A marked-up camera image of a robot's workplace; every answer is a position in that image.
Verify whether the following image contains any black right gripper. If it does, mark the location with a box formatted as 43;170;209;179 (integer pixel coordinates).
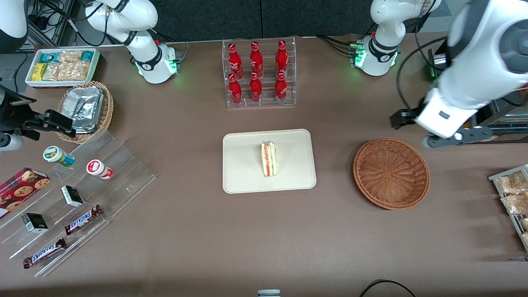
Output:
0;85;77;141

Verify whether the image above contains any silver foil packet stack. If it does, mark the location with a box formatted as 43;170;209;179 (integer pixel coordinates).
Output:
62;87;104;134

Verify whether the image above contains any tan wicker basket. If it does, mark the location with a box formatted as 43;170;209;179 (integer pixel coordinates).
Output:
57;81;114;144

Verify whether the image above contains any small black box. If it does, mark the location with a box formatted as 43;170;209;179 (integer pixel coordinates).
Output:
61;185;84;207
21;213;49;233

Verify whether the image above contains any green lid yogurt cup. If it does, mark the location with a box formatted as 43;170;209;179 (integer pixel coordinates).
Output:
43;146;75;167

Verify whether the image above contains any grey metal snack tray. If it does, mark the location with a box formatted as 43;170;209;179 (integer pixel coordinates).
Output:
488;164;528;252

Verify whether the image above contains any white plastic snack bin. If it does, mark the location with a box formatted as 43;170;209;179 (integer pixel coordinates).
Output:
25;48;101;89

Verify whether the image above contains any clear acrylic bottle rack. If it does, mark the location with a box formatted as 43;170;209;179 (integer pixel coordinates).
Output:
222;36;297;108

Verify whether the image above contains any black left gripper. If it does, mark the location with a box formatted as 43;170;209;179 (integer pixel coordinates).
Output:
389;108;423;129

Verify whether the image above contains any clear acrylic stepped riser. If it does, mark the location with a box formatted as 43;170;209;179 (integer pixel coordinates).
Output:
53;130;157;218
0;177;111;278

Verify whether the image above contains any black looped cable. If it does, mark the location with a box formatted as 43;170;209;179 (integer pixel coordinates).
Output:
359;279;417;297

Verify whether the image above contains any aluminium frame profile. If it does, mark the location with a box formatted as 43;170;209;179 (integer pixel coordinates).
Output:
26;0;77;47

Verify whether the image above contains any red lid yogurt cup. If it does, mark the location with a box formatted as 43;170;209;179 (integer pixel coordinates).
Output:
86;159;114;180

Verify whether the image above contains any triangular sandwich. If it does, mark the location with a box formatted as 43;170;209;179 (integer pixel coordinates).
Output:
260;141;278;178

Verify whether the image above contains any black food display machine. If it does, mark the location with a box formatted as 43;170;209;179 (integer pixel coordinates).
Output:
427;47;528;145

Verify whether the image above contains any Snickers chocolate bar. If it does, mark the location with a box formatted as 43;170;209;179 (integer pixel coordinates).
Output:
23;238;67;269
64;205;104;236

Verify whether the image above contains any red plaid cookie box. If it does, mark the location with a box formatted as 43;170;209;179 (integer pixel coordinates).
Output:
0;167;51;219

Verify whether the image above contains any cream plastic tray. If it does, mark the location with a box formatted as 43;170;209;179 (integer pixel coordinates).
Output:
222;129;317;194

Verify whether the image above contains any brown wicker basket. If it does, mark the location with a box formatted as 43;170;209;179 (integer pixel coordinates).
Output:
353;137;431;211

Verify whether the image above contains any red cola bottle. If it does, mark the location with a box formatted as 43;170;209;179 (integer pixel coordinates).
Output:
228;73;243;105
275;40;289;77
249;72;263;103
274;72;288;104
249;41;264;78
228;43;244;80

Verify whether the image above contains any clear bag of crackers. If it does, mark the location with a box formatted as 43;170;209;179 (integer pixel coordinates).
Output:
65;61;91;81
57;50;83;64
42;62;67;81

